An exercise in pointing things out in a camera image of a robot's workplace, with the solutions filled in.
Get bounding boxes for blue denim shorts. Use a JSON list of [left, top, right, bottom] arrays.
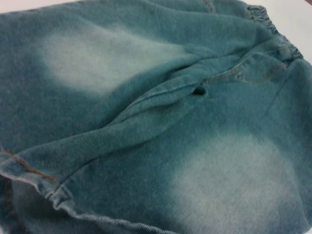
[[0, 0, 312, 234]]

